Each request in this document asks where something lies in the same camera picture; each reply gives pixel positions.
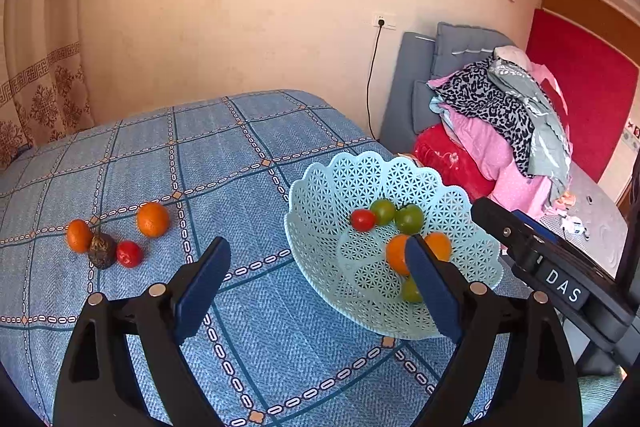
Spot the dark avocado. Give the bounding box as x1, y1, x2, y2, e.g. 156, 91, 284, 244
87, 232, 118, 270

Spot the large green tomato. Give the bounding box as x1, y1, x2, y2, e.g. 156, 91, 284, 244
401, 275, 426, 304

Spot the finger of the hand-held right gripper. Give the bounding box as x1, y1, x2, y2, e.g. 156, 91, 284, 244
471, 197, 543, 270
511, 210, 558, 250

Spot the black pole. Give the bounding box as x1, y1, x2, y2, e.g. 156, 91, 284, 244
618, 174, 640, 295

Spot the leopard print cloth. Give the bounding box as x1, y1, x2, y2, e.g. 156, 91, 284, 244
434, 61, 543, 178

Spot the blue checked tablecloth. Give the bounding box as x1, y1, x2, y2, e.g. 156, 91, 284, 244
0, 89, 533, 427

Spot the brown wooden panel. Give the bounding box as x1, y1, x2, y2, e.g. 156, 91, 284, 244
541, 0, 640, 75

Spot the red tomato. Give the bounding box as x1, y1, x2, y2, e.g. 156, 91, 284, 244
349, 208, 377, 232
116, 240, 145, 269

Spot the pale teal lattice basket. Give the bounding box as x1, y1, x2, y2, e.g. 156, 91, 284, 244
283, 151, 505, 341

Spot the grey mattress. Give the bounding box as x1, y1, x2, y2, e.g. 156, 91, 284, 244
540, 156, 632, 280

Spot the beige patterned curtain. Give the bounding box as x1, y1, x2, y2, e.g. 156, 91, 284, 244
0, 0, 122, 171

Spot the red floral blanket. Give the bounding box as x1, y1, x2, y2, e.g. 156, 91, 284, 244
412, 123, 496, 202

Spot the pile of clothes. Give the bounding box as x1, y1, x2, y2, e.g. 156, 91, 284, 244
427, 52, 571, 220

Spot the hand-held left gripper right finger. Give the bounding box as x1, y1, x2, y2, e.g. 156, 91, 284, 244
404, 234, 584, 427

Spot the red padded panel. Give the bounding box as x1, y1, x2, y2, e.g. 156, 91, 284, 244
525, 7, 640, 190

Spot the large orange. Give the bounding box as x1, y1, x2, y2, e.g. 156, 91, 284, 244
385, 234, 414, 277

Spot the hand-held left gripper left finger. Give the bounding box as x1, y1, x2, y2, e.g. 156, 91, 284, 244
52, 236, 232, 427

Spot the small white blue item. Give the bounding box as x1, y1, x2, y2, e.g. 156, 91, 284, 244
561, 215, 591, 239

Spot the grey quilted cushion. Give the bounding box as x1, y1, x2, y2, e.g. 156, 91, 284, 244
431, 21, 520, 84

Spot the black power cable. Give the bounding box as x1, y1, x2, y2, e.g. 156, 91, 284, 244
366, 25, 383, 140

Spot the grey green cloth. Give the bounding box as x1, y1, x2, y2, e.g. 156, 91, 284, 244
487, 57, 573, 208

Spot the small green tomato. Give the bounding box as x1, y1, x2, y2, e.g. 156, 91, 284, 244
369, 198, 398, 227

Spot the grey padded headboard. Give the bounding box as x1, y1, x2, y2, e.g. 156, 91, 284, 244
379, 31, 441, 156

